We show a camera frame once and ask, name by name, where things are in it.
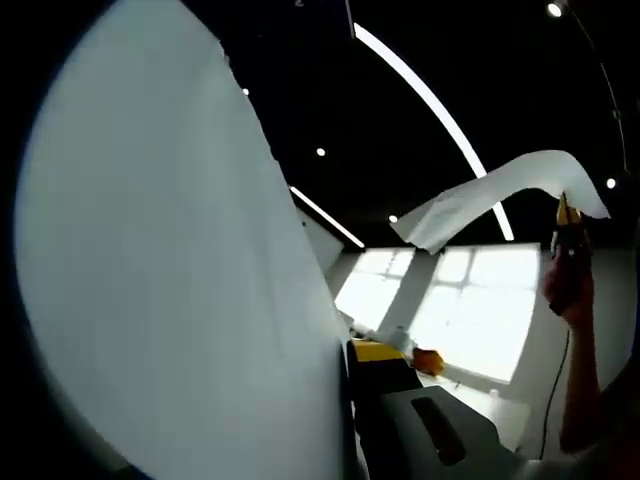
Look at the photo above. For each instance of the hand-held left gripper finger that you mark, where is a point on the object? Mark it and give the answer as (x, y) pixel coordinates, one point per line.
(400, 430)

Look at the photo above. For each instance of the single curled white paper sheet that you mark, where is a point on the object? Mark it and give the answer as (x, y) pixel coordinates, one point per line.
(500, 185)

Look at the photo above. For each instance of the stack of white printing papers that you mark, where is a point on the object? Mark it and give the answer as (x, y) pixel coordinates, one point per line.
(175, 250)

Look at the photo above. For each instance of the person's right hand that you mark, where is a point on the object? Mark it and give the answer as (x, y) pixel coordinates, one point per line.
(575, 300)

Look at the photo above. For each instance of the orange bag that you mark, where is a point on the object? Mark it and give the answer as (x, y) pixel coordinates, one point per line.
(429, 361)

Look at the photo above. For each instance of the white plastic bottle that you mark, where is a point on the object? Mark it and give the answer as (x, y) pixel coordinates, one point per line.
(400, 337)

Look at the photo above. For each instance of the large bright window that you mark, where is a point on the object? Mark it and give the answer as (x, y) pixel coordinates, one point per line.
(475, 325)

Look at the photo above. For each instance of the small bright window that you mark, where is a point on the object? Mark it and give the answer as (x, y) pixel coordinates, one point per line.
(370, 295)

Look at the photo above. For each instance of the long ceiling light strip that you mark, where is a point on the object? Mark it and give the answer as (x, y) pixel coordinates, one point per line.
(415, 82)

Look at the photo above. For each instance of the ceiling spotlight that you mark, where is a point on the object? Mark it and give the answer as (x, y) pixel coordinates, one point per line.
(554, 9)

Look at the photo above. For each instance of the thin ceiling light strip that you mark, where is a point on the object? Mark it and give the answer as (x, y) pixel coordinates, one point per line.
(325, 216)

